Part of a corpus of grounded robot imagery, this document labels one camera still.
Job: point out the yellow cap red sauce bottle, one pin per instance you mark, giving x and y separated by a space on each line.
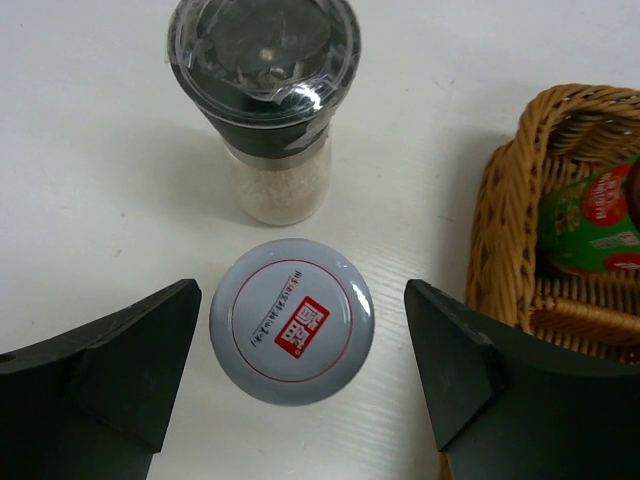
592 226

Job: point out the brown wicker divided basket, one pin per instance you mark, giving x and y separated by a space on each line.
566 134

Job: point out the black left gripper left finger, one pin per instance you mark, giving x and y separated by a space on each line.
95 402

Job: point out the white lid pepper jar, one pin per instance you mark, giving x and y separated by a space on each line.
292 322

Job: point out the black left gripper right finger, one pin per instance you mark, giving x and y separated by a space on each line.
506 405

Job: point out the dark lid spice jar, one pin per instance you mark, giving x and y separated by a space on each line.
269 77

